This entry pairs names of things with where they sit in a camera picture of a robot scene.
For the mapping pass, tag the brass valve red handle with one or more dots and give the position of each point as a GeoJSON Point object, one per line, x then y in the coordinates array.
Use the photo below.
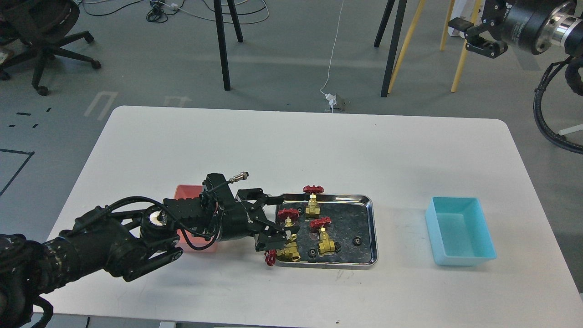
{"type": "Point", "coordinates": [325, 242]}
{"type": "Point", "coordinates": [287, 218]}
{"type": "Point", "coordinates": [289, 253]}
{"type": "Point", "coordinates": [312, 209]}

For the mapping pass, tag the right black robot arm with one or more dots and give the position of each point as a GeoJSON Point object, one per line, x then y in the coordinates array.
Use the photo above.
{"type": "Point", "coordinates": [574, 79]}

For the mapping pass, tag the black office chair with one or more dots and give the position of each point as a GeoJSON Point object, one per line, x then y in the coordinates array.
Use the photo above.
{"type": "Point", "coordinates": [44, 25]}

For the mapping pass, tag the light blue plastic box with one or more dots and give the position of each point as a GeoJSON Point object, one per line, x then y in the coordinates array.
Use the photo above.
{"type": "Point", "coordinates": [458, 232]}

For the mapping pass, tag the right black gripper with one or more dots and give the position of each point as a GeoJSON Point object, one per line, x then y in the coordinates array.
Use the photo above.
{"type": "Point", "coordinates": [532, 25]}

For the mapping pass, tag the black stand legs left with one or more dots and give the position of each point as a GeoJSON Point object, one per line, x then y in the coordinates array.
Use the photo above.
{"type": "Point", "coordinates": [221, 37]}

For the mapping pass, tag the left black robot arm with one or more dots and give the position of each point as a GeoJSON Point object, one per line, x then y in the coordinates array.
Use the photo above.
{"type": "Point", "coordinates": [130, 238]}

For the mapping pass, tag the pink plastic box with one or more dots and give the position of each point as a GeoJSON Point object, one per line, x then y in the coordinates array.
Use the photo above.
{"type": "Point", "coordinates": [191, 192]}

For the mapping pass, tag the metal tray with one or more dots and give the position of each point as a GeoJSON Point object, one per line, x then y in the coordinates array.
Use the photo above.
{"type": "Point", "coordinates": [351, 215]}

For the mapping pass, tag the black stand legs right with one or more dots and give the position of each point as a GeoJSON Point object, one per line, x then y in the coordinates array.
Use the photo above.
{"type": "Point", "coordinates": [400, 6]}

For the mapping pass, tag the brass valve top red handle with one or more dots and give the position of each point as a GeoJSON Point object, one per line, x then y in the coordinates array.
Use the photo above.
{"type": "Point", "coordinates": [312, 209]}

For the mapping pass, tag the brass valve bottom red handle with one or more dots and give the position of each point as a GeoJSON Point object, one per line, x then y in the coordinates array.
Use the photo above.
{"type": "Point", "coordinates": [289, 253]}

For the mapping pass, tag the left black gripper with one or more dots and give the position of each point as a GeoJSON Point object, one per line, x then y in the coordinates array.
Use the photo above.
{"type": "Point", "coordinates": [234, 217]}

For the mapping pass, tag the black stand legs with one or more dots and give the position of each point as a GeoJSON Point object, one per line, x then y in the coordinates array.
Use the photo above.
{"type": "Point", "coordinates": [221, 37]}
{"type": "Point", "coordinates": [400, 6]}

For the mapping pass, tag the white chair base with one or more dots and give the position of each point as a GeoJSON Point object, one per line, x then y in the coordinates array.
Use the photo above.
{"type": "Point", "coordinates": [569, 130]}

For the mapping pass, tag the yellow wooden legs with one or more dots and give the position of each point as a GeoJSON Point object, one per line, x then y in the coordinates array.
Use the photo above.
{"type": "Point", "coordinates": [463, 55]}

